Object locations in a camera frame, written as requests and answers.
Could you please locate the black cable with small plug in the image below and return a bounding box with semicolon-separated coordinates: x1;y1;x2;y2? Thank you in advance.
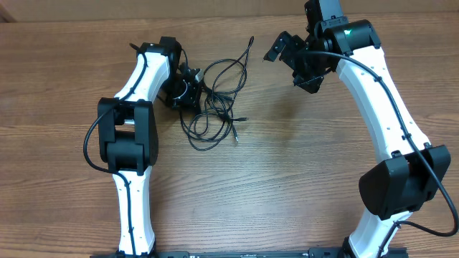
178;59;249;152

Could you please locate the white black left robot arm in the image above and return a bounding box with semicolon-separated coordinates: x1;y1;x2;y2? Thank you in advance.
96;37;203;257

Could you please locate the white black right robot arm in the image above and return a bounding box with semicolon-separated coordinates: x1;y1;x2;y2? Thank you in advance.
265;0;451;257

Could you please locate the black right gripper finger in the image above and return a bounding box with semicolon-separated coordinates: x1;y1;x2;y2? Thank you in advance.
263;31;291;62
279;34;306;68

